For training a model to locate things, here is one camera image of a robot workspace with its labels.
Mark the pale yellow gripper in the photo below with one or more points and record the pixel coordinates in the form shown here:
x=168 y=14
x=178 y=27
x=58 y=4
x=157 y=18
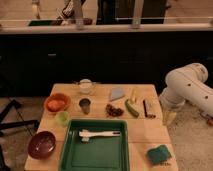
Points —
x=168 y=117

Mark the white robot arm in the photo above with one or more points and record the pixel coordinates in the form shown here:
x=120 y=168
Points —
x=186 y=84

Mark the metal cup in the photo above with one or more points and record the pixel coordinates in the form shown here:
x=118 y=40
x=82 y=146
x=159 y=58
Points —
x=85 y=105

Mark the small green cup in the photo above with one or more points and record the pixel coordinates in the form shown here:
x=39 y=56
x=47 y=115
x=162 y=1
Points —
x=62 y=118

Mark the green sponge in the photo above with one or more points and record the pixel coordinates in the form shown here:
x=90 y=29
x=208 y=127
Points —
x=159 y=154

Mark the green cucumber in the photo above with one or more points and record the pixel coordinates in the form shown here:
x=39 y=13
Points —
x=130 y=109

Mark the bunch of dark grapes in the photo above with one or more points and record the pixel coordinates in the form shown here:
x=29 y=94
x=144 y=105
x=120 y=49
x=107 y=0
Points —
x=112 y=111

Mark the grey blue wedge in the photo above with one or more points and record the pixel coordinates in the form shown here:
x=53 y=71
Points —
x=116 y=93

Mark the green plastic tray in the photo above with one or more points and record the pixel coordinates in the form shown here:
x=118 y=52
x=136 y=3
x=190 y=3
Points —
x=99 y=153

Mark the white spatula utensil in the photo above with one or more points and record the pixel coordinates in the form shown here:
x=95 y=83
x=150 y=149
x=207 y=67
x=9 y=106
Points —
x=87 y=135

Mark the clear glass jar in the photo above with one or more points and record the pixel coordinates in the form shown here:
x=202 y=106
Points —
x=86 y=86

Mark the orange fruit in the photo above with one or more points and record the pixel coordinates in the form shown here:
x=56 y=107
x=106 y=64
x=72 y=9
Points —
x=55 y=105

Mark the orange bowl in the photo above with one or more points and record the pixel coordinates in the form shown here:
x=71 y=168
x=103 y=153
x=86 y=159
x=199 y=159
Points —
x=60 y=97

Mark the maroon bowl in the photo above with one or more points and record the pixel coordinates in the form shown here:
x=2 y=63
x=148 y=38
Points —
x=42 y=145

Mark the dark counter cabinet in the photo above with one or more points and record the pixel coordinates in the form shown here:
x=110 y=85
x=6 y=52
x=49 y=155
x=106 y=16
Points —
x=30 y=64

